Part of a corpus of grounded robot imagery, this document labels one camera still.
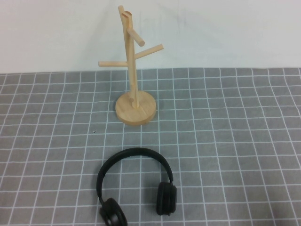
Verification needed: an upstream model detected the black over-ear headphones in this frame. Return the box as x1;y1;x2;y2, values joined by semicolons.
95;147;178;226

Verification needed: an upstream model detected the wooden branch headphone stand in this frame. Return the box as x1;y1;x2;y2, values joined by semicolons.
98;5;165;127

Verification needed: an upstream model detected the grey white-grid tablecloth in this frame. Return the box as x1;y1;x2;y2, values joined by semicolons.
0;67;301;226

